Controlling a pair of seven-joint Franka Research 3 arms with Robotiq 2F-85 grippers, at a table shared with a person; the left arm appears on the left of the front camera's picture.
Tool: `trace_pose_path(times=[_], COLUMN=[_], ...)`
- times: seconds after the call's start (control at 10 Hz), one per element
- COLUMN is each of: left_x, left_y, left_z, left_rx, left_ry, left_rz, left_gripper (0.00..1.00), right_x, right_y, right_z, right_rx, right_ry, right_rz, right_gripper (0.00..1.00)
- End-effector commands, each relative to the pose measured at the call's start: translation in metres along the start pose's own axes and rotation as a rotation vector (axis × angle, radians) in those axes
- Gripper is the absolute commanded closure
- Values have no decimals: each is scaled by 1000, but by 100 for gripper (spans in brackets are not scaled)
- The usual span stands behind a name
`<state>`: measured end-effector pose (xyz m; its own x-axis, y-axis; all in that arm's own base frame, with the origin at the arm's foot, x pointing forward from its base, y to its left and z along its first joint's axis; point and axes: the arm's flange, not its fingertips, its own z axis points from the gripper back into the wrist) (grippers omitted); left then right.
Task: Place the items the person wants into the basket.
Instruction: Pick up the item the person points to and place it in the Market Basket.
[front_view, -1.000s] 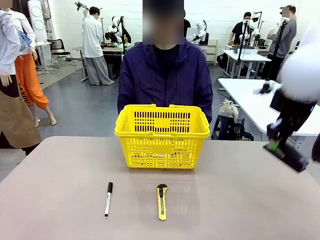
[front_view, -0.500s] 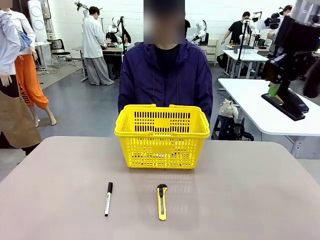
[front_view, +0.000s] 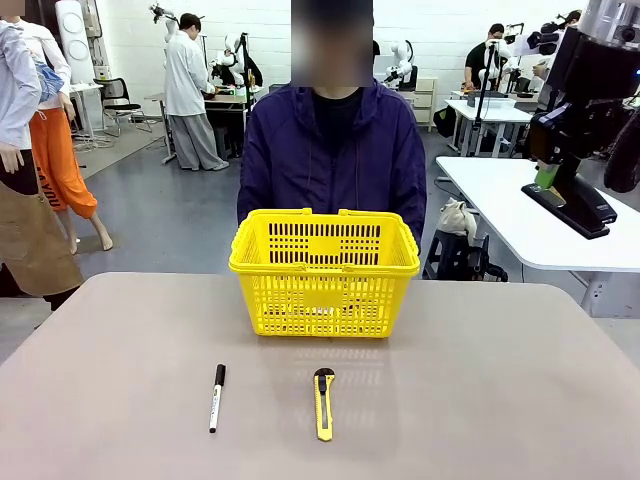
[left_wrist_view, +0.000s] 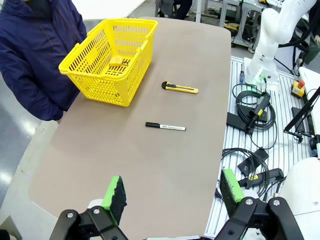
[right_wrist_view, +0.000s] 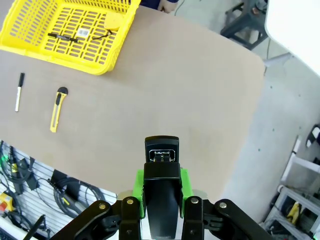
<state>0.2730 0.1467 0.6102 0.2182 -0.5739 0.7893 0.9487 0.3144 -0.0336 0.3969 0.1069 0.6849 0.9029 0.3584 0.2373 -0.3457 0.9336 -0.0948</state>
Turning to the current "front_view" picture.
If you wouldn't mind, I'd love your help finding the mannequin in orange pants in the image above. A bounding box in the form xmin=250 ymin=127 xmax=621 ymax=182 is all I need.
xmin=20 ymin=19 xmax=115 ymax=253

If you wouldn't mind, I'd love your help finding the black office chair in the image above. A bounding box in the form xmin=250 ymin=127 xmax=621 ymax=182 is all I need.
xmin=92 ymin=76 xmax=152 ymax=138

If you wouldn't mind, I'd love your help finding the person in white coat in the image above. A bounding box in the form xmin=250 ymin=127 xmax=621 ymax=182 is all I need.
xmin=163 ymin=12 xmax=231 ymax=173

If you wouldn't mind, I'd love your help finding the white marker black cap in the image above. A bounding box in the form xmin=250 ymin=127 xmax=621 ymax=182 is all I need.
xmin=208 ymin=363 xmax=228 ymax=435

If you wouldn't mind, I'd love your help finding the person in black t-shirt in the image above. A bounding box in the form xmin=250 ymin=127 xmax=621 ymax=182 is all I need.
xmin=463 ymin=22 xmax=507 ymax=92

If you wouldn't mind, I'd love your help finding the beige drawer cabinet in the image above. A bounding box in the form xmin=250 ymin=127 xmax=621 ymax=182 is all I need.
xmin=409 ymin=76 xmax=440 ymax=133

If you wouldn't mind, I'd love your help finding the small white table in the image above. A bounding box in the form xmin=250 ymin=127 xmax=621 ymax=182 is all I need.
xmin=443 ymin=97 xmax=539 ymax=157

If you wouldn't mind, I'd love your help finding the mannequin in striped blue shirt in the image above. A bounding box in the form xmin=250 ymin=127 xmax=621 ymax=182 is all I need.
xmin=0 ymin=0 xmax=86 ymax=313

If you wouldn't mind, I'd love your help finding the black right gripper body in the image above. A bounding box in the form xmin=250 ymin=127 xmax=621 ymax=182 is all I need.
xmin=546 ymin=26 xmax=640 ymax=105

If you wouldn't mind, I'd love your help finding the black stapler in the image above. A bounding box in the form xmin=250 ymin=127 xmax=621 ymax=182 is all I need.
xmin=520 ymin=171 xmax=619 ymax=241

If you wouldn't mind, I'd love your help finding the dark background work desk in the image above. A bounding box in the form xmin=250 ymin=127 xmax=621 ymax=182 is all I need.
xmin=203 ymin=83 xmax=267 ymax=157

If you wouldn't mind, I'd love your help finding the black bag on floor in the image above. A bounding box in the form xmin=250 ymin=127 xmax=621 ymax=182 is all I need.
xmin=432 ymin=105 xmax=458 ymax=138

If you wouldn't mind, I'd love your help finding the white tower air conditioner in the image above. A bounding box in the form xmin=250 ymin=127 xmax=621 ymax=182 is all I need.
xmin=54 ymin=0 xmax=98 ymax=86

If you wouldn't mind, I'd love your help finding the person in purple jacket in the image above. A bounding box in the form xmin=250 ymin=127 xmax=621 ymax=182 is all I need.
xmin=235 ymin=0 xmax=428 ymax=242

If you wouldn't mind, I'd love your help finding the beige cloth bag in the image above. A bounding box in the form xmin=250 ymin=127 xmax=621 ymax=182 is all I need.
xmin=438 ymin=196 xmax=480 ymax=242

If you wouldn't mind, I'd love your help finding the yellow utility knife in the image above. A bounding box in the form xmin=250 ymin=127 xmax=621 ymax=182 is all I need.
xmin=313 ymin=367 xmax=337 ymax=443

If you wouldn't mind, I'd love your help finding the black braided cable sleeve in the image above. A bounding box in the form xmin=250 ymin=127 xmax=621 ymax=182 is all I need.
xmin=603 ymin=96 xmax=640 ymax=195

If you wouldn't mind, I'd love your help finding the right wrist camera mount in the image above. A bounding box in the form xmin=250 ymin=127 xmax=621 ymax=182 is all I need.
xmin=508 ymin=29 xmax=562 ymax=57

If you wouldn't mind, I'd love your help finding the thin black tripod pole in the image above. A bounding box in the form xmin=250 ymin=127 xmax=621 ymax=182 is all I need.
xmin=473 ymin=41 xmax=500 ymax=152

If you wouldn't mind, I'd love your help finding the large white table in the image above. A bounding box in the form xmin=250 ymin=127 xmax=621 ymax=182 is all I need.
xmin=435 ymin=156 xmax=640 ymax=320

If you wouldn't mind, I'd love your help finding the yellow plastic shopping basket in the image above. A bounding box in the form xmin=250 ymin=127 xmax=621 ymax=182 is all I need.
xmin=228 ymin=207 xmax=422 ymax=340

